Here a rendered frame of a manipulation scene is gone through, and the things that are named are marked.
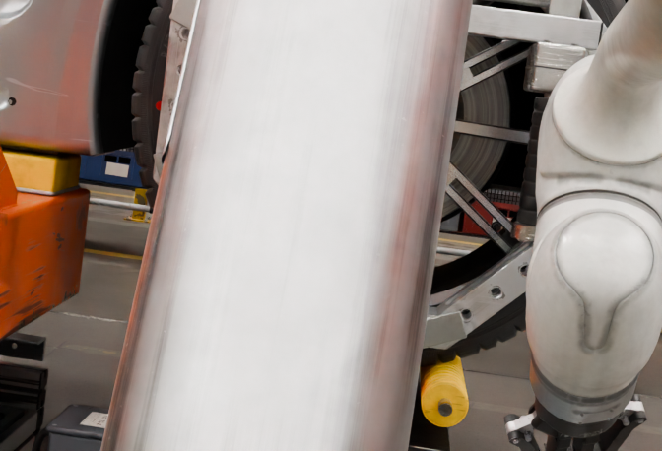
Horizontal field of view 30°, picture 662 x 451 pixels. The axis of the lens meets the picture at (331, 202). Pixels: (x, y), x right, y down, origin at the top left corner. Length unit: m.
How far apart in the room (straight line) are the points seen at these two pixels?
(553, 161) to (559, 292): 0.14
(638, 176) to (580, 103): 0.07
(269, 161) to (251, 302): 0.05
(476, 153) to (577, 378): 0.81
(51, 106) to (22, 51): 0.08
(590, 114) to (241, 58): 0.60
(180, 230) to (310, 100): 0.06
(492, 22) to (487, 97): 0.46
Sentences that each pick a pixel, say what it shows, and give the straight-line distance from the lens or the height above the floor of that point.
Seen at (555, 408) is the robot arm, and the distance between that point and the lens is 1.05.
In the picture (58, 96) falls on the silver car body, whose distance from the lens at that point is 1.70.
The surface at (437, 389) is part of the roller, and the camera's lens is 1.53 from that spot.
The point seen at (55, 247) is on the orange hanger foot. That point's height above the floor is 0.61.
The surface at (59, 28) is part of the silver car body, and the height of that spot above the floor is 0.91.
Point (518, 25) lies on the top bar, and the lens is 1.30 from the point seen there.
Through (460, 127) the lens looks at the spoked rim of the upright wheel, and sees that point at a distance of 1.59.
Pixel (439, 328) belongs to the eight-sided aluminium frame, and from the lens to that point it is 1.50.
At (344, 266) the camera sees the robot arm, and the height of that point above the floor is 0.83.
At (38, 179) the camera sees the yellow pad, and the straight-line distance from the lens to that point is 1.72.
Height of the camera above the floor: 0.88
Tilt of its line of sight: 6 degrees down
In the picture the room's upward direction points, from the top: 8 degrees clockwise
